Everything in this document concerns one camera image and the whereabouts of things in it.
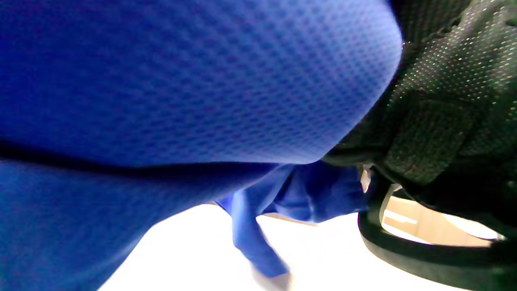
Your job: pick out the person's left hand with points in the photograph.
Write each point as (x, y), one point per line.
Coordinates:
(452, 81)

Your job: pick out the blue t-shirt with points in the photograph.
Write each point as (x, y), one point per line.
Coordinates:
(161, 81)

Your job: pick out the white desktop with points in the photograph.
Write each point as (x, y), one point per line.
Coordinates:
(194, 250)

